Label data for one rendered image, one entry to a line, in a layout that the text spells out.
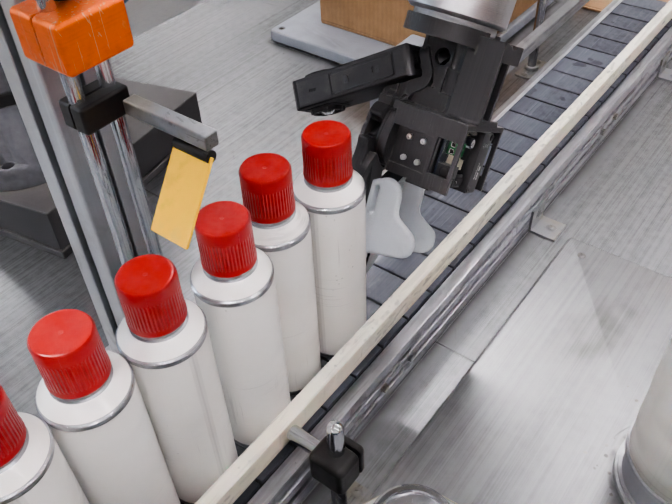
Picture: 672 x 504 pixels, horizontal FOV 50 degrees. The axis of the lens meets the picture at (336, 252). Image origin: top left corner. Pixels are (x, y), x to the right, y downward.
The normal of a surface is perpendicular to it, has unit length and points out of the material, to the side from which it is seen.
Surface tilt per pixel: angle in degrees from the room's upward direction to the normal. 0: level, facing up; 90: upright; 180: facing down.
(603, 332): 0
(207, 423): 90
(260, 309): 90
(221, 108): 0
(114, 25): 90
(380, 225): 63
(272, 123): 0
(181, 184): 56
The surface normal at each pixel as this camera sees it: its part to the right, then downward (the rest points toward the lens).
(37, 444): 0.64, -0.59
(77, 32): 0.80, 0.40
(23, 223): -0.45, 0.62
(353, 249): 0.59, 0.54
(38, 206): -0.09, -0.76
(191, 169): -0.52, 0.05
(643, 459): -0.97, 0.21
